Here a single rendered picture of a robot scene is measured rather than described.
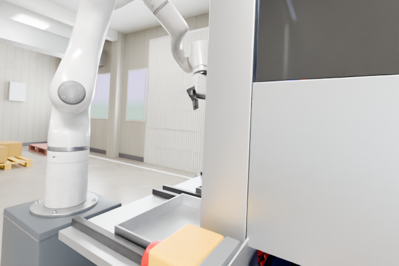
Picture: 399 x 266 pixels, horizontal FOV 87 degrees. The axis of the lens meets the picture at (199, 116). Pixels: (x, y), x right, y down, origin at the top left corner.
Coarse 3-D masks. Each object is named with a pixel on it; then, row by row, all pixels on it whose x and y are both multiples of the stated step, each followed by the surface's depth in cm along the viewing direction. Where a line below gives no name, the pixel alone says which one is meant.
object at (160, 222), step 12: (168, 204) 63; (180, 204) 68; (192, 204) 67; (144, 216) 55; (156, 216) 59; (168, 216) 60; (180, 216) 60; (192, 216) 61; (120, 228) 46; (132, 228) 51; (144, 228) 53; (156, 228) 53; (168, 228) 53; (132, 240) 44; (144, 240) 42
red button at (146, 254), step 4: (156, 240) 25; (160, 240) 25; (152, 244) 25; (156, 244) 25; (148, 248) 24; (144, 252) 24; (148, 252) 24; (144, 256) 24; (144, 260) 23; (144, 264) 23
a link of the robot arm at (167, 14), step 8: (168, 0) 83; (160, 8) 82; (168, 8) 83; (160, 16) 84; (168, 16) 84; (176, 16) 85; (168, 24) 85; (176, 24) 85; (184, 24) 87; (168, 32) 89; (176, 32) 87; (184, 32) 88; (176, 40) 90; (176, 48) 94; (176, 56) 96; (184, 56) 99; (184, 64) 98
